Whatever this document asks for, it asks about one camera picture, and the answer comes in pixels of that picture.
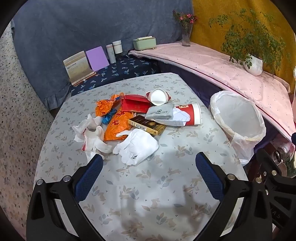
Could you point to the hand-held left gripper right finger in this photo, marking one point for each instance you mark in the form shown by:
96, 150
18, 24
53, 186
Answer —
209, 177

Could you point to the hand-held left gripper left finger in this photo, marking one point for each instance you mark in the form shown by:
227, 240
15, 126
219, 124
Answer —
89, 177

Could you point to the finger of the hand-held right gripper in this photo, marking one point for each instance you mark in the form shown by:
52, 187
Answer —
267, 164
293, 138

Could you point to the white tissue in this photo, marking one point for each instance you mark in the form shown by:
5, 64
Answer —
92, 136

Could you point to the bin with white plastic liner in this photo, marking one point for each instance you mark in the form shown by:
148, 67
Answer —
238, 118

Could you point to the orange bag with red print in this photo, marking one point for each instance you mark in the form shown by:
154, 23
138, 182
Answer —
115, 126

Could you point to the white cloth glove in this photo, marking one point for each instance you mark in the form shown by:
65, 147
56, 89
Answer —
138, 146

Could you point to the blue plastic bag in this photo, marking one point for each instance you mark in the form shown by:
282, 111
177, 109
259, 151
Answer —
108, 117

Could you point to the white paper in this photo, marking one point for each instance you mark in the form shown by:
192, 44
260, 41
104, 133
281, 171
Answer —
178, 119

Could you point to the orange bag with blue print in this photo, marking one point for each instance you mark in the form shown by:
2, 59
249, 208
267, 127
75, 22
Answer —
105, 105

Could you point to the dark gold cigarette box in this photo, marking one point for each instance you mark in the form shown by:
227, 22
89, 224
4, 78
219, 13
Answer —
148, 125

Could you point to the grey cloth pouch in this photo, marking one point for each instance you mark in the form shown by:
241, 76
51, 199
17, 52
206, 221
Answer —
159, 112

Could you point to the red cardboard box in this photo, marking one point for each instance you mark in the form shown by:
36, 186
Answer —
134, 105

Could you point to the crushed white paper cup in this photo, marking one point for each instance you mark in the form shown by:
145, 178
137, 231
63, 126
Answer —
158, 97

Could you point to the floral grey tablecloth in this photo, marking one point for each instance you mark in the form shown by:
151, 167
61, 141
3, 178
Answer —
143, 192

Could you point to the white plant pot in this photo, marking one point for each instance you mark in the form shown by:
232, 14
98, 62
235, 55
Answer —
254, 65

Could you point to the dark purple cloth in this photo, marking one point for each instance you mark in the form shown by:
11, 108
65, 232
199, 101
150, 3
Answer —
189, 81

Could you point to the navy floral cloth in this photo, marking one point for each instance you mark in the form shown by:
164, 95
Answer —
124, 69

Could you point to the green leafy plant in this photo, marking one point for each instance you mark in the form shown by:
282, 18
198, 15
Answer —
247, 34

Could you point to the pink dotted cloth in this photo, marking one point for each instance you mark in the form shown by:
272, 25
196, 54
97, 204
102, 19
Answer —
208, 62

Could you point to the purple board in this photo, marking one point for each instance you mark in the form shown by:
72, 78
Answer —
97, 58

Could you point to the white tube bottle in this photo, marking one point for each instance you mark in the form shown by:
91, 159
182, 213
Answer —
111, 53

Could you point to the white jar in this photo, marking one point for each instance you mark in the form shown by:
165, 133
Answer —
117, 47

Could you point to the glass vase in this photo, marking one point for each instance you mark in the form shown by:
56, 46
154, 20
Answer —
186, 37

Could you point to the pale green box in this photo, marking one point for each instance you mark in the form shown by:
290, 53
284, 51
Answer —
143, 43

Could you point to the blue-grey backdrop cloth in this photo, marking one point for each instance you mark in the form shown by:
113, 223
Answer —
76, 30

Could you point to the mustard yellow backdrop cloth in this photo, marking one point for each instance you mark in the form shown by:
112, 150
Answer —
217, 9

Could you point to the pink flower bunch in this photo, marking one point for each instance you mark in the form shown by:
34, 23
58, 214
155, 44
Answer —
185, 18

